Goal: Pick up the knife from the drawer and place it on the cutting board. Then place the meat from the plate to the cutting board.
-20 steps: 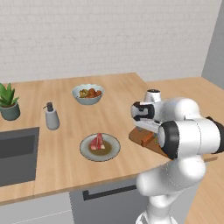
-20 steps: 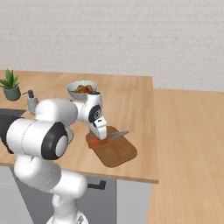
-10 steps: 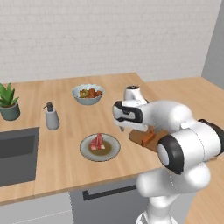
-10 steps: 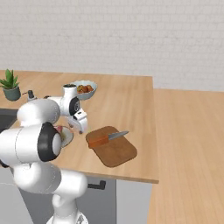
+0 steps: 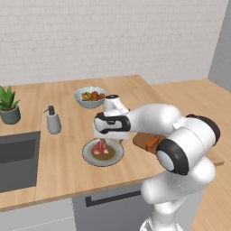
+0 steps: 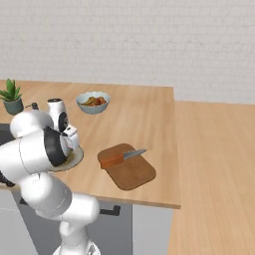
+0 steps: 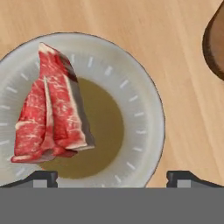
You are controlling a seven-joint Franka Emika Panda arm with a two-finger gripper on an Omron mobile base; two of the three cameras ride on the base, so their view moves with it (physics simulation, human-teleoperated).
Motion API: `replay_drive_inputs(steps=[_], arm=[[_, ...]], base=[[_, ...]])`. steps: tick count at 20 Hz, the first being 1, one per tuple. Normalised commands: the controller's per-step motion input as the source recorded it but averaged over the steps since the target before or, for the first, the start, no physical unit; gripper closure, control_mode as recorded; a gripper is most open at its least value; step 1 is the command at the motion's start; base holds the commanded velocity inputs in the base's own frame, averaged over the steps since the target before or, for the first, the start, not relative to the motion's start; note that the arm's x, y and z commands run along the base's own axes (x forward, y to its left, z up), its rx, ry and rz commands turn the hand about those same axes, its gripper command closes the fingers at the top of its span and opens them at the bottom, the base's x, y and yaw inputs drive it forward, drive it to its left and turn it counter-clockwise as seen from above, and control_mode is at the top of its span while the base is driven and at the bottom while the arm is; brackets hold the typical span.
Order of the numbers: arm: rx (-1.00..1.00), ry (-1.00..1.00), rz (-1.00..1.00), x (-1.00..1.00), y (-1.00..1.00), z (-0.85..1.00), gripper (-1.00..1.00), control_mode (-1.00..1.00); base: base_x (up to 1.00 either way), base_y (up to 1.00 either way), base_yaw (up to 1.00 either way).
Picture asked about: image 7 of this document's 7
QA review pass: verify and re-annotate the red marbled raw meat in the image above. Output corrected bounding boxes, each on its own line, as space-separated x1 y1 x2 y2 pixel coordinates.
10 42 96 164

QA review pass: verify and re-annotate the white plate with olive centre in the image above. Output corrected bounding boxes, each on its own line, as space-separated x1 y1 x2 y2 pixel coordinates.
0 31 166 189

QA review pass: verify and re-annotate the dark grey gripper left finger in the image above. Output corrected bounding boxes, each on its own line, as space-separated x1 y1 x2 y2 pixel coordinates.
1 171 59 189

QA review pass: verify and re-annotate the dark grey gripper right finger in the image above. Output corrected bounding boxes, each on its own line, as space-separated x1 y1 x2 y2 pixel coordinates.
165 170 224 189

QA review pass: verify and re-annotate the brown wooden cutting board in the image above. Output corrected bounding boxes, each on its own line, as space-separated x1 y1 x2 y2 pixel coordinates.
202 3 224 81

